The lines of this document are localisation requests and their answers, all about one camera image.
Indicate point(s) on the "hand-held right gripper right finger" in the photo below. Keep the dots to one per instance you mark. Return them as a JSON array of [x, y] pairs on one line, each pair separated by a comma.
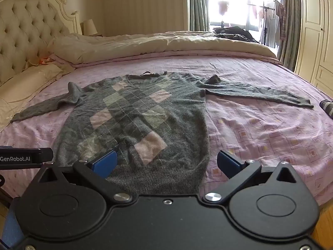
[[229, 161]]

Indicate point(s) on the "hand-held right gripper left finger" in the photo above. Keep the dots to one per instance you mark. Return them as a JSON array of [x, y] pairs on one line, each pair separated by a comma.
[[105, 161]]

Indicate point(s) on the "grey argyle sweater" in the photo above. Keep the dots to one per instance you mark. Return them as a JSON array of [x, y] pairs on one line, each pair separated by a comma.
[[145, 119]]

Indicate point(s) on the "dark clothes pile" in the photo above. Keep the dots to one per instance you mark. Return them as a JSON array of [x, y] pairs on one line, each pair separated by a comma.
[[235, 33]]

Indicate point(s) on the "clothes drying rack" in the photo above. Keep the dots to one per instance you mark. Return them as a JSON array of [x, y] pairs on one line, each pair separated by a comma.
[[265, 23]]

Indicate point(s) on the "pink patterned bed sheet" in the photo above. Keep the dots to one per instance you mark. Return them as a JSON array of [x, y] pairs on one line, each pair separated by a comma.
[[260, 135]]

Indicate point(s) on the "blue cloth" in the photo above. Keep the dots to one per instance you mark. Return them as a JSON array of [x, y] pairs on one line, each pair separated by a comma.
[[13, 229]]

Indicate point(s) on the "cream pillow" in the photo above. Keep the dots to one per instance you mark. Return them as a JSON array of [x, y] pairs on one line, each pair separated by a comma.
[[28, 83]]

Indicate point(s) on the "small orange item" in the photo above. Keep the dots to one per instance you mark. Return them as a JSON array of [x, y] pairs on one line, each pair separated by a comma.
[[44, 61]]

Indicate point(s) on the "striped cloth item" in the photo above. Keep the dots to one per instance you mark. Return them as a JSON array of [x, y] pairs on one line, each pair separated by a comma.
[[328, 108]]

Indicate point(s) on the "beige duvet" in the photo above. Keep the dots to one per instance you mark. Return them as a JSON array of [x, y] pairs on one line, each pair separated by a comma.
[[156, 44]]

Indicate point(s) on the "cream tufted headboard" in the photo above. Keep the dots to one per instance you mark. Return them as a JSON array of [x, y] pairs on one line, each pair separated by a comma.
[[28, 26]]

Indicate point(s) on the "beige table lamp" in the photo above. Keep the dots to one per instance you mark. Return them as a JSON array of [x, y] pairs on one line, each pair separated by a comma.
[[89, 27]]

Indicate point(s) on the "pale hanging shirt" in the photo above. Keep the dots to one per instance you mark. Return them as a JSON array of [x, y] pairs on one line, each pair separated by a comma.
[[271, 31]]

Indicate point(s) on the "grey-green curtain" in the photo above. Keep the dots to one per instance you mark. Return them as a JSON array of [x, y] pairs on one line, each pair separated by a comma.
[[199, 5], [291, 23]]

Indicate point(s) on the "plaid hanging shirt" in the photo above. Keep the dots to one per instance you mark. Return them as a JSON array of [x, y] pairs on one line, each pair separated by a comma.
[[282, 18]]

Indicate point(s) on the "pink shade on stand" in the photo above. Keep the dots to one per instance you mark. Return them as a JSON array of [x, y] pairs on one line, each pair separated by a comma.
[[223, 7]]

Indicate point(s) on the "cream wardrobe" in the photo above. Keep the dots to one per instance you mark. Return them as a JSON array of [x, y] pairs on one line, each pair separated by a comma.
[[316, 31]]

